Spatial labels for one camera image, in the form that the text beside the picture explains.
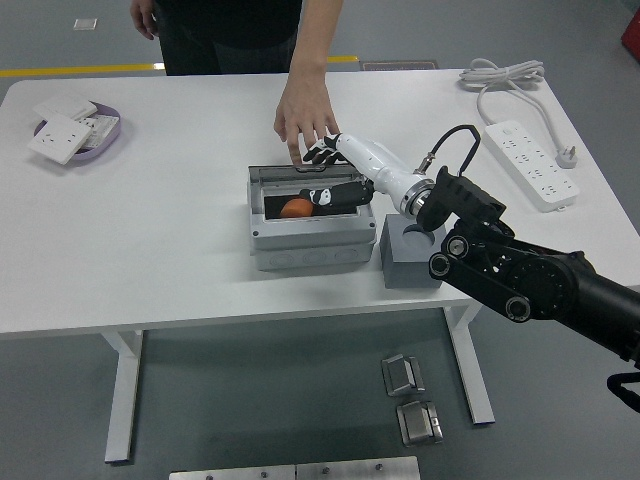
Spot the narrow metal base plate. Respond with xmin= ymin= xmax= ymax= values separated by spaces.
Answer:
xmin=168 ymin=464 xmax=298 ymax=480

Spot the large white socket panel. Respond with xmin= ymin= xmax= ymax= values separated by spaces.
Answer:
xmin=26 ymin=113 xmax=94 ymax=166

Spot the large metal bracket block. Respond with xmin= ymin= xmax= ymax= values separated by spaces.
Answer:
xmin=395 ymin=399 xmax=446 ymax=447

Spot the white printed socket panel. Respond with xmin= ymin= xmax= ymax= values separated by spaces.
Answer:
xmin=79 ymin=114 xmax=122 ymax=151

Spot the person's right hand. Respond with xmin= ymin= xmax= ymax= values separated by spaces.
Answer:
xmin=129 ymin=0 xmax=162 ymax=42

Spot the red object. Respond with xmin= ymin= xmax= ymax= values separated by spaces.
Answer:
xmin=619 ymin=8 xmax=640 ymax=57

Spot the person's left hand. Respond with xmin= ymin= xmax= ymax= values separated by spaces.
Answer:
xmin=273 ymin=79 xmax=340 ymax=166

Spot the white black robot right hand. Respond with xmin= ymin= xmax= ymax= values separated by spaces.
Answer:
xmin=298 ymin=132 xmax=416 ymax=210

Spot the white switch panel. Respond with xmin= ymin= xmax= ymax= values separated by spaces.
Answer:
xmin=31 ymin=97 xmax=99 ymax=123

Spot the wide metal base plate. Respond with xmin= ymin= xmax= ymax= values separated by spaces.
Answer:
xmin=295 ymin=455 xmax=422 ymax=480

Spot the person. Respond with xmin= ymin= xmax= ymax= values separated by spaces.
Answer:
xmin=149 ymin=0 xmax=305 ymax=77

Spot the grey cube with round hole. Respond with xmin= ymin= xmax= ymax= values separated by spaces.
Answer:
xmin=379 ymin=213 xmax=449 ymax=291

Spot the small metal bracket block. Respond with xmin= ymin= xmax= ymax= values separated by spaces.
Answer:
xmin=380 ymin=352 xmax=427 ymax=398

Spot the orange cylinder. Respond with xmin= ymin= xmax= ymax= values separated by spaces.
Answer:
xmin=279 ymin=198 xmax=314 ymax=219

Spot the white power cord with plug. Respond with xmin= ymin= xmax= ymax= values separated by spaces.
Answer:
xmin=458 ymin=56 xmax=582 ymax=170

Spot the white power strip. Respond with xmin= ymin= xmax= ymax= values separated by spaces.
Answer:
xmin=481 ymin=119 xmax=582 ymax=214

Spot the white table leg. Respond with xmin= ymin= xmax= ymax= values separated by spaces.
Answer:
xmin=441 ymin=304 xmax=497 ymax=427
xmin=99 ymin=329 xmax=147 ymax=464

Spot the purple oval tray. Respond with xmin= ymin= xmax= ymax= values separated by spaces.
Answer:
xmin=31 ymin=101 xmax=124 ymax=164

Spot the grey junction box with lid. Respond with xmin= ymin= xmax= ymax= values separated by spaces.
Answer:
xmin=246 ymin=163 xmax=378 ymax=273

